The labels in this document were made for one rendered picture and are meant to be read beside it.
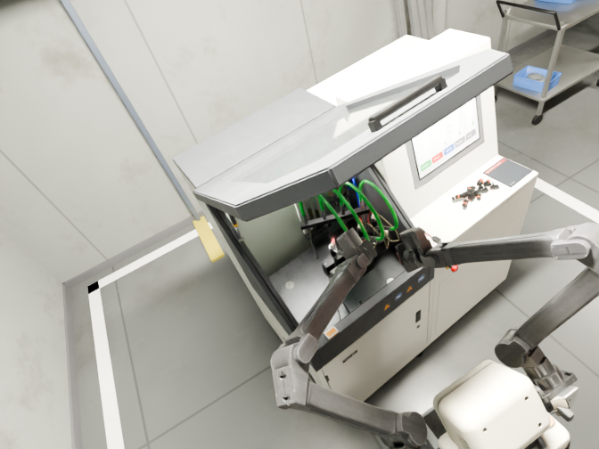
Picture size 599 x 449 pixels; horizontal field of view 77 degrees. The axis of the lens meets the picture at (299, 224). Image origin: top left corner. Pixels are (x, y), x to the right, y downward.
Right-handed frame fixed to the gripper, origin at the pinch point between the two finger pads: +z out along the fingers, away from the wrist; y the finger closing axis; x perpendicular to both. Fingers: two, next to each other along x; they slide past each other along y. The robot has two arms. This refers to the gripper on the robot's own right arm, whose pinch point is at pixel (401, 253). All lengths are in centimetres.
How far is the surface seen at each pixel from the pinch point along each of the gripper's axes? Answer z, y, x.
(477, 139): 40, 28, -68
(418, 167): 30, 26, -31
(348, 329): 16.8, -23.6, 27.5
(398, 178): 27.7, 25.2, -19.8
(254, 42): 160, 163, -2
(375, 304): 18.6, -19.3, 12.7
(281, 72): 183, 142, -17
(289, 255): 59, 10, 38
